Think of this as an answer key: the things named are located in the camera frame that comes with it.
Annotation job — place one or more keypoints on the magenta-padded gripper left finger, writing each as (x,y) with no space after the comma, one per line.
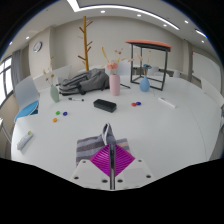
(88,171)

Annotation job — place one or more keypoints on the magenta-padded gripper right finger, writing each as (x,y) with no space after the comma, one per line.
(133,171)

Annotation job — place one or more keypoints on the grey striped towel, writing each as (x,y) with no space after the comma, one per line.
(88,146)

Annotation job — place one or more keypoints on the orange round magnet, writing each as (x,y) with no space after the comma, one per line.
(54,120)

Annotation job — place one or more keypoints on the blue round magnet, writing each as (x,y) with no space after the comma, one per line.
(65,113)
(138,103)

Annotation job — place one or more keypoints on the green round magnet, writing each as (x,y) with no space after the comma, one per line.
(57,113)

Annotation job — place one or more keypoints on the red round magnet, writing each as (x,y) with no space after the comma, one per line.
(133,104)

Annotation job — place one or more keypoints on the black rectangular box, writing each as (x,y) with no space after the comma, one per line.
(105,105)

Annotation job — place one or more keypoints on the black marker pen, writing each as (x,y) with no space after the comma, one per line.
(76,99)

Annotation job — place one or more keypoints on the white flat bar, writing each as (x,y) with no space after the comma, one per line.
(166,102)

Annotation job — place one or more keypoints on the green vase with dried flowers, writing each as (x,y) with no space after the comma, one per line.
(54,94)

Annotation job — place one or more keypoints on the blue vase with flowers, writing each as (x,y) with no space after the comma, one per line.
(144,85)

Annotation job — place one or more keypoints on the pink vase with flowers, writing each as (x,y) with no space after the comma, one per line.
(114,85)

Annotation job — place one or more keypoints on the grey backpack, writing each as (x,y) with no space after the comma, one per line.
(88,81)

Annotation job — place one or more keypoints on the white chair with blue seat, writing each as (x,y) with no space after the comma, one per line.
(25,95)

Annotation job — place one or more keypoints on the window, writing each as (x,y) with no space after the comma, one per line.
(5,80)

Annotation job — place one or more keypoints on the whiteboard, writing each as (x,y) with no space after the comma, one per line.
(206,71)

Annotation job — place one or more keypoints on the grey curtain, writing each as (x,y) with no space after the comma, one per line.
(17,68)

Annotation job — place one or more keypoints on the wooden coat rack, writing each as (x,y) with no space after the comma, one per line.
(86,43)

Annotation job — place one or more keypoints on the black metal stand orange top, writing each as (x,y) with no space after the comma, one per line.
(150,43)

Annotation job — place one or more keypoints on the ceiling spot lights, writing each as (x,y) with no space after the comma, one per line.
(138,15)

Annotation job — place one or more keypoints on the ceiling strip light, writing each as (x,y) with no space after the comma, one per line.
(126,10)

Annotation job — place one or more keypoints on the round wall clock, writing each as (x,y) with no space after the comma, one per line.
(37,46)

